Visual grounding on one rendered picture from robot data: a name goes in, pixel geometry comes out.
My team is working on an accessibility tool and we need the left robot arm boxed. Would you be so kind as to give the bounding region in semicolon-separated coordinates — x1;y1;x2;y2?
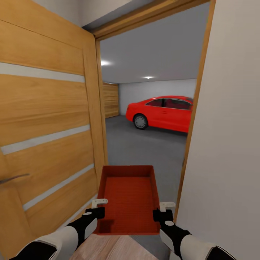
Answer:
10;198;108;260

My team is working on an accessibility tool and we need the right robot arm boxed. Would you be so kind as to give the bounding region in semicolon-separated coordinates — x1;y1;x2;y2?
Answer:
153;202;239;260

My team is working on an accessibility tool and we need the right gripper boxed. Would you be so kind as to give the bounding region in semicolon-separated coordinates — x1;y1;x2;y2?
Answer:
153;209;173;222

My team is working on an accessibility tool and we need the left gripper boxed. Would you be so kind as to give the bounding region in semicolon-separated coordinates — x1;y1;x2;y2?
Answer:
86;207;105;219

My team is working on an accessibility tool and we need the storage box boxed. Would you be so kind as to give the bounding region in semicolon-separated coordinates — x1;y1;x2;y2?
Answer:
93;165;161;235

